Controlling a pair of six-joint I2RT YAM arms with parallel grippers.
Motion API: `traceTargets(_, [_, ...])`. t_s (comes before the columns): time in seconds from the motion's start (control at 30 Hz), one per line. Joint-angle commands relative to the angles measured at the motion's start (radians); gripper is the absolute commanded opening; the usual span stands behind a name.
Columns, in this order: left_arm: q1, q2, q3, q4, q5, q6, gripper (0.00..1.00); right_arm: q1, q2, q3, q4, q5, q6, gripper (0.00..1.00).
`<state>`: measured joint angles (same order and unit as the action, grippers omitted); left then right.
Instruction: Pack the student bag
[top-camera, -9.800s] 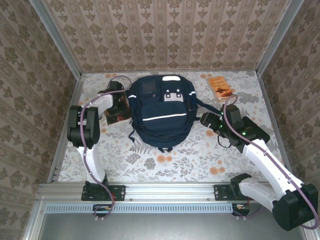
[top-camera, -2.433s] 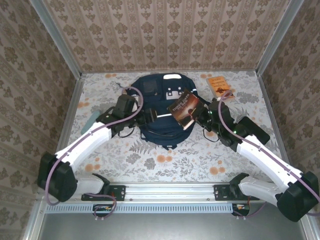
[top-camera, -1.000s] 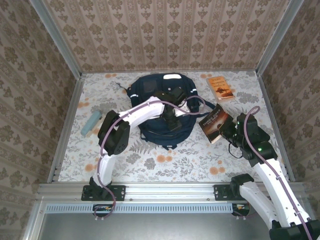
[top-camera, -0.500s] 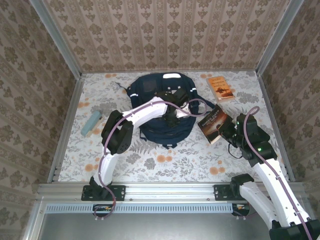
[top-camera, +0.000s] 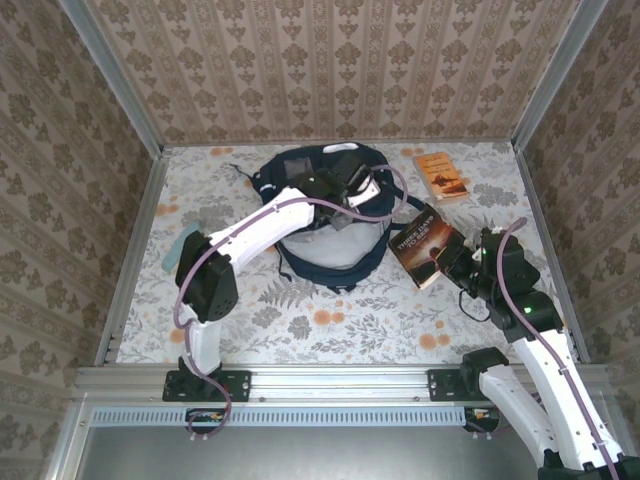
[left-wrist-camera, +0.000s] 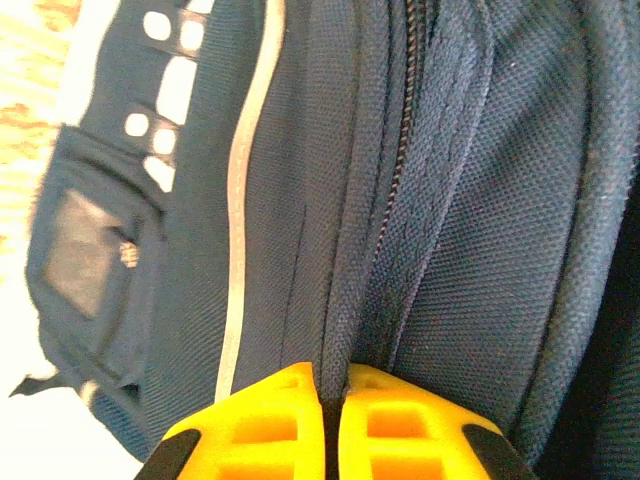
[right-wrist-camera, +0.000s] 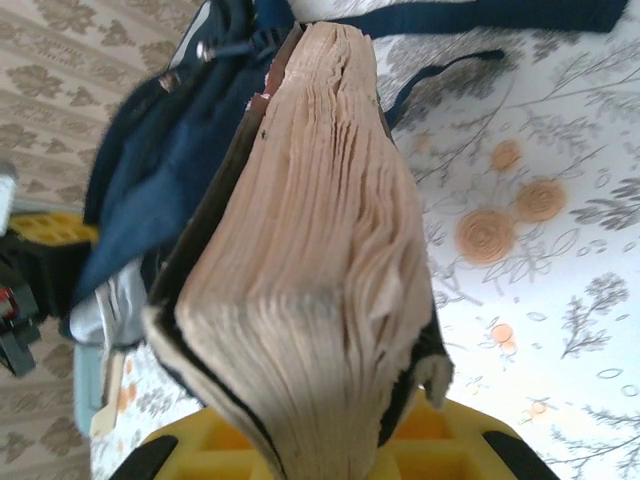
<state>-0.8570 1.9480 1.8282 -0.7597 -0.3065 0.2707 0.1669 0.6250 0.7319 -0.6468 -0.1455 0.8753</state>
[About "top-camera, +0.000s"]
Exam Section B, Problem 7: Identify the floral tablecloth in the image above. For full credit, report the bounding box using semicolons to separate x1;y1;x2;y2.
117;142;581;366

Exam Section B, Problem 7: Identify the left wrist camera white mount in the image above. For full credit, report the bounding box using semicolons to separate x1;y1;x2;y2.
345;172;380;209

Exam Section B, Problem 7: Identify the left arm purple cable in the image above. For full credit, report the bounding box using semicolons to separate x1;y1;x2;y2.
172;163;407;442

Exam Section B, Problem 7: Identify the aluminium frame rail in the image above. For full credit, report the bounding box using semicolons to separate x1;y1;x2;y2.
73;363;612;401

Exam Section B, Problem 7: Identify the navy blue backpack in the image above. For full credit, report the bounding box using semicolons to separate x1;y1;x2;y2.
229;142;426;296

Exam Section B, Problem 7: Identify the orange paperback book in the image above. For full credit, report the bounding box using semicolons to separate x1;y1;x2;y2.
412;152;470;204

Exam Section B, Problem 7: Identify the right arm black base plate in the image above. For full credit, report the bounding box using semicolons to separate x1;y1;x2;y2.
427;368;481;402

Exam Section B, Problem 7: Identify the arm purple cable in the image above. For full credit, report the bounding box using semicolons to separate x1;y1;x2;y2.
462;217;622;480
172;163;407;442

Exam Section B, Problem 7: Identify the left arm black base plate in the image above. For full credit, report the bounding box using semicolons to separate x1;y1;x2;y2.
162;369;252;404

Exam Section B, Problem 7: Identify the light blue pencil case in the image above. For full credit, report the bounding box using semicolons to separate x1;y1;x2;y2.
162;223;201;274

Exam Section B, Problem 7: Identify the black cable outlet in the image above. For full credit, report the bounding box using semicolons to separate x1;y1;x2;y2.
184;407;227;435
462;407;501;434

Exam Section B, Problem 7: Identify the aluminium side rail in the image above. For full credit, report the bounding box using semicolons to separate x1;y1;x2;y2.
514;147;592;364
94;149;172;366

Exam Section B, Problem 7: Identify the grey slotted cable duct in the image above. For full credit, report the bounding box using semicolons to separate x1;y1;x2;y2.
89;405;474;428

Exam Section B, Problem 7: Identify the sheet metal panel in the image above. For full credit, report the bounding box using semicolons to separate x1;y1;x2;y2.
74;424;619;480

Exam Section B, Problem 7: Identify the aluminium corner post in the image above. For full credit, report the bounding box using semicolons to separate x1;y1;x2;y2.
57;0;167;157
512;0;609;151

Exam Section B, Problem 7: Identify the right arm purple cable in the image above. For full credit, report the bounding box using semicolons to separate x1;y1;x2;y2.
462;217;622;480

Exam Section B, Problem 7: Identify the dark brown paperback book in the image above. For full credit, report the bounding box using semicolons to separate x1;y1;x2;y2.
387;202;469;291

